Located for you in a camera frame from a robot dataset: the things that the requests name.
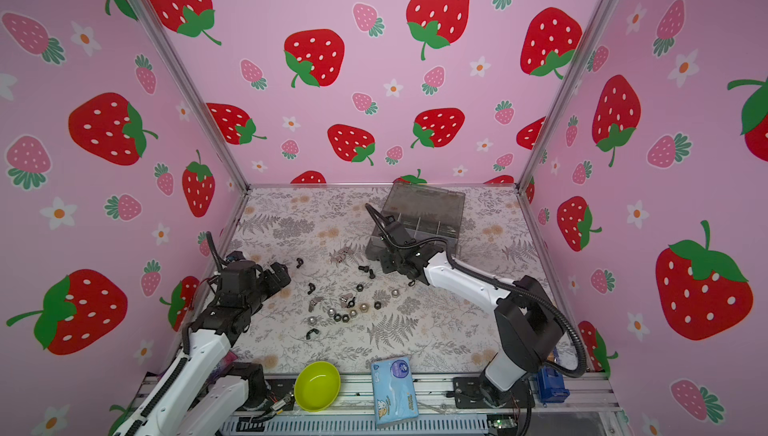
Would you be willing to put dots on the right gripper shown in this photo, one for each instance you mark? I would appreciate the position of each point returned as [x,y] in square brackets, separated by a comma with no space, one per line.
[391,259]

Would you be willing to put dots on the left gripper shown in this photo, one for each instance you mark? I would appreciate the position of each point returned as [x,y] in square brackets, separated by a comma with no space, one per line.
[282,275]

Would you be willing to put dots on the black screw cluster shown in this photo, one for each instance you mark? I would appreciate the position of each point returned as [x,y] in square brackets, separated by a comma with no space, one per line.
[368,271]

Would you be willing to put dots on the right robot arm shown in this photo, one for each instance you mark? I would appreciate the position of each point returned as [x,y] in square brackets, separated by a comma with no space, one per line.
[533,332]

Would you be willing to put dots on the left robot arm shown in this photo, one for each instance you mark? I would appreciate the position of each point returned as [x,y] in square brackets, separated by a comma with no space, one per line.
[186,370]

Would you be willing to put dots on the grey plastic compartment organizer box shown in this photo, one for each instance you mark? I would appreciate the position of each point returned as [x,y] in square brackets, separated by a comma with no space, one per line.
[423,211]

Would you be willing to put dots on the lime green bowl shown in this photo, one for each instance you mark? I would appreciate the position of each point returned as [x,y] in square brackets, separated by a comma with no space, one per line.
[317,386]

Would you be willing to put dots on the blue tissue pack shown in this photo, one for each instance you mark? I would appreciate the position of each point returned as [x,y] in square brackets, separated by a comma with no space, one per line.
[394,393]

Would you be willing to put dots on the blue tape dispenser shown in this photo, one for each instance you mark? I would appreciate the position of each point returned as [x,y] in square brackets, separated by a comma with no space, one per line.
[551,386]

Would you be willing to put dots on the aluminium front rail frame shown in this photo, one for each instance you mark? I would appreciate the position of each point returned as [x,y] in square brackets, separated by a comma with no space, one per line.
[447,404]

